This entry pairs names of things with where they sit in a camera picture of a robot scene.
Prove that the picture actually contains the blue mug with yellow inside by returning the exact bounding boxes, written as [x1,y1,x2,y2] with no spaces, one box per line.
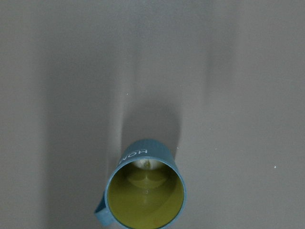
[94,139,186,229]

